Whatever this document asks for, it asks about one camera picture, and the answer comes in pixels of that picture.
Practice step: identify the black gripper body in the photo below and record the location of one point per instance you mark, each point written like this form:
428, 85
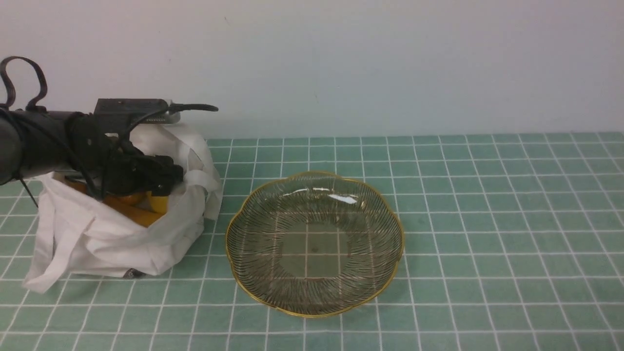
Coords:
109, 164

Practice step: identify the white cloth tote bag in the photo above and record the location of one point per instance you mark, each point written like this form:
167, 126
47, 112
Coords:
78, 234

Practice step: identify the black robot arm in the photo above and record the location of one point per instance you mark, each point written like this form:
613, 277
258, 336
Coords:
34, 143

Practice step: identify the orange fruit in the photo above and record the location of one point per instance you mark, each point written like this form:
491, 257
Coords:
132, 199

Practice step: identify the yellow banana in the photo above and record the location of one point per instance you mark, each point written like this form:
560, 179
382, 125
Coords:
134, 212

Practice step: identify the yellow lemon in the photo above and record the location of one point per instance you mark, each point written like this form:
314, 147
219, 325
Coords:
158, 204

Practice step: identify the clear glass gold-rimmed bowl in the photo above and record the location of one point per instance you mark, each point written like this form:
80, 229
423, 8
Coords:
314, 244

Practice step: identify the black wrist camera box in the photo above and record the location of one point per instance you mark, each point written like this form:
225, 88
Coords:
131, 111

